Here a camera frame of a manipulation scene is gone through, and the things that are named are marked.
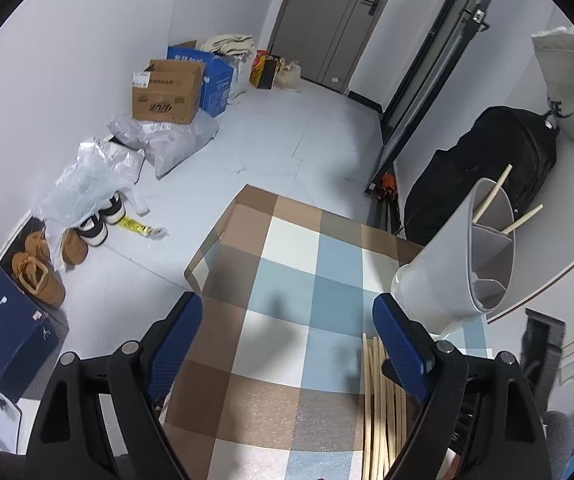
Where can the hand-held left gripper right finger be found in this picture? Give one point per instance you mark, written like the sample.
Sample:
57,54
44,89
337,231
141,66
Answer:
402,345

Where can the blue cardboard box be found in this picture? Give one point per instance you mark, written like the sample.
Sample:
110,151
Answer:
217,85

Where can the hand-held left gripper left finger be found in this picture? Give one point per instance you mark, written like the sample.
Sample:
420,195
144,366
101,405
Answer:
177,340

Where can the navy shoe box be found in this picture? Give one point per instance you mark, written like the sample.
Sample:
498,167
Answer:
2,320

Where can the orange and black tool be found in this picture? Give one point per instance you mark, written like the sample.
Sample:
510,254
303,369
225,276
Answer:
386,185

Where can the brown suede shoe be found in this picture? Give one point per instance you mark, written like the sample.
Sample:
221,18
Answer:
37,245
74,249
37,277

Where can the clear plastic bag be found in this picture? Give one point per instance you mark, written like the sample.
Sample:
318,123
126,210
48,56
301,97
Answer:
82,185

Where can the grey door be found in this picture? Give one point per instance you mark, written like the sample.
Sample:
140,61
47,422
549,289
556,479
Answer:
327,15

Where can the grey plastic mailer bag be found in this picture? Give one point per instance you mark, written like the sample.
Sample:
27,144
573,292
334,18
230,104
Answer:
177,140

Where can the black and white sneaker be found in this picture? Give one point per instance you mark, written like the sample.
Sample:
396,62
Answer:
92,232
113,210

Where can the black backpack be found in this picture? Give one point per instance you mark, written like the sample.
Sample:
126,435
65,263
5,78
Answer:
467,170

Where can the light wooden chopstick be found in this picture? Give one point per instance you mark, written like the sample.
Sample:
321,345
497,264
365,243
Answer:
524,219
492,194

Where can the checkered tablecloth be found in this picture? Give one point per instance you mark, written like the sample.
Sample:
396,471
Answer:
292,310

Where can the brown cardboard box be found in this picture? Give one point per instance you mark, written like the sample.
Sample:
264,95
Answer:
167,95

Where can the beige cloth bag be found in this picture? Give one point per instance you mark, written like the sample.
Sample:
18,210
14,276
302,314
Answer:
287,77

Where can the black sliding door frame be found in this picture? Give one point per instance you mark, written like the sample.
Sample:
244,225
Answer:
417,75

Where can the pile of wooden chopsticks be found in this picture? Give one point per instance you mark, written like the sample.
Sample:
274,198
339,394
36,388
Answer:
374,410

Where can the folded beige cloth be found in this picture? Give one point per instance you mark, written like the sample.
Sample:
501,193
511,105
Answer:
227,42

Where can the white divided utensil holder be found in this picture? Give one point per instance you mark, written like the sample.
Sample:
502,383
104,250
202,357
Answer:
442,280

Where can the white printed tote bag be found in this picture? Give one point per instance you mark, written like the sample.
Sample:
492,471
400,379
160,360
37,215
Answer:
567,75

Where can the yellow packet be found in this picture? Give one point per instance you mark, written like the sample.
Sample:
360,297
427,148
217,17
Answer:
134,225

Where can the yellow and black bag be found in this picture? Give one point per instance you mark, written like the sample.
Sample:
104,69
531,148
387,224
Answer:
262,70

